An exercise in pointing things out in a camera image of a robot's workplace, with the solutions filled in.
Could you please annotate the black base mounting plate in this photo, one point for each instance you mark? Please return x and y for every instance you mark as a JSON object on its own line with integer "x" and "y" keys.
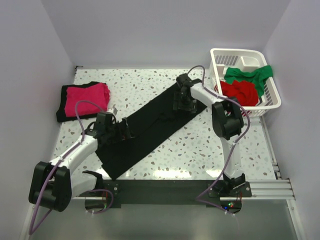
{"x": 168, "y": 192}

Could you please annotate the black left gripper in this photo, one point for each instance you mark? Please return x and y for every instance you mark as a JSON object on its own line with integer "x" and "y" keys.
{"x": 120, "y": 137}

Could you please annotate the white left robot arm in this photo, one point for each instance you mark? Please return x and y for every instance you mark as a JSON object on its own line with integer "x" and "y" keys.
{"x": 53, "y": 184}

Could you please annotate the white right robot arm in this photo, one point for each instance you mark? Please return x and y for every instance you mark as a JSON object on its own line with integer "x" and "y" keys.
{"x": 227, "y": 123}

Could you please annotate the green t shirt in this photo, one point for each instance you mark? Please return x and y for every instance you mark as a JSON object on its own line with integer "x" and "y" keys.
{"x": 258, "y": 77}

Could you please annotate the folded pink t shirt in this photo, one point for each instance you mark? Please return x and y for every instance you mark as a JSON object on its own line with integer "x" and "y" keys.
{"x": 94, "y": 98}

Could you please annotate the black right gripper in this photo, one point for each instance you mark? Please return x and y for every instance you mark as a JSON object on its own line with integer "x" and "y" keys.
{"x": 178, "y": 97}

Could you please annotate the black t shirt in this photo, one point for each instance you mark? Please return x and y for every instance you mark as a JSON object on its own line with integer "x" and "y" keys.
{"x": 151, "y": 125}
{"x": 60, "y": 114}

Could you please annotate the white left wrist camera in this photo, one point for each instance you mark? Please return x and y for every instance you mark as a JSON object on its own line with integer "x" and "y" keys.
{"x": 113, "y": 110}

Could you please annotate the red t shirt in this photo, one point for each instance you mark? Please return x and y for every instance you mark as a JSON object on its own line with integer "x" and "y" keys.
{"x": 245, "y": 92}

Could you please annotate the folded black t shirt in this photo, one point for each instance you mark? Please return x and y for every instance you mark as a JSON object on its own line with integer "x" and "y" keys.
{"x": 60, "y": 114}

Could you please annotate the white plastic laundry basket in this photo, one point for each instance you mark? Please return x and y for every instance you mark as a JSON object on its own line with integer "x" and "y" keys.
{"x": 247, "y": 61}

